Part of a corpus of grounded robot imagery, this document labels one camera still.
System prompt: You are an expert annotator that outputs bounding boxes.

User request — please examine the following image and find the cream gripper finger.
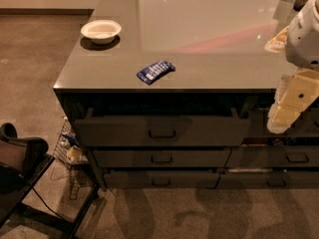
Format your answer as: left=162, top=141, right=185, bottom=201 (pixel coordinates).
left=264, top=27, right=289, bottom=53

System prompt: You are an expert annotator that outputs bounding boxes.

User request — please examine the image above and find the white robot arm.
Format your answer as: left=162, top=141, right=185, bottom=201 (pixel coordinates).
left=264, top=0, right=319, bottom=133

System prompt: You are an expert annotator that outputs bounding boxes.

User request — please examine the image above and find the grey counter cabinet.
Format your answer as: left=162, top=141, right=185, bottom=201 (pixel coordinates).
left=54, top=0, right=318, bottom=189

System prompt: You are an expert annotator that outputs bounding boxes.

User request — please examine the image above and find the blue snack packet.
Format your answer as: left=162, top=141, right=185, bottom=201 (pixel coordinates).
left=137, top=61, right=175, bottom=85

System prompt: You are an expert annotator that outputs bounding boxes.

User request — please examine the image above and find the white paper bowl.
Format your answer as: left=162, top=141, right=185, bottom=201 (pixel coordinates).
left=81, top=20, right=122, bottom=45

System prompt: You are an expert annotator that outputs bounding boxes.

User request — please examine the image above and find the black chair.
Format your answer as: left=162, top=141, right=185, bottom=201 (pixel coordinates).
left=0, top=122, right=99, bottom=239

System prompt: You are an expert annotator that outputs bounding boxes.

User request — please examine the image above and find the wire basket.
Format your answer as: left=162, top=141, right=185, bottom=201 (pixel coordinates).
left=51, top=119, right=88, bottom=180

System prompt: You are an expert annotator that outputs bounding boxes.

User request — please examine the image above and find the black cable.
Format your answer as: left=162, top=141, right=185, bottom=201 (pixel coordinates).
left=30, top=186, right=68, bottom=221

